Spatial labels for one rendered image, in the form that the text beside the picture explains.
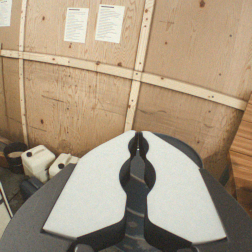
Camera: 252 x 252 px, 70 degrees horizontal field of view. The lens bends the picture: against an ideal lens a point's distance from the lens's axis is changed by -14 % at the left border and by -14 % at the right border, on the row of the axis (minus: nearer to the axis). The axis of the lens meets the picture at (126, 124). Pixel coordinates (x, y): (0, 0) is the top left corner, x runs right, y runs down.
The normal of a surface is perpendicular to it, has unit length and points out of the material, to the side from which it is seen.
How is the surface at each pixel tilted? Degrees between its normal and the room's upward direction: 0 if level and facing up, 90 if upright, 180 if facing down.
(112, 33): 90
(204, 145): 90
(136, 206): 90
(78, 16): 90
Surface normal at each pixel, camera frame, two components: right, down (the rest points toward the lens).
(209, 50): -0.31, 0.41
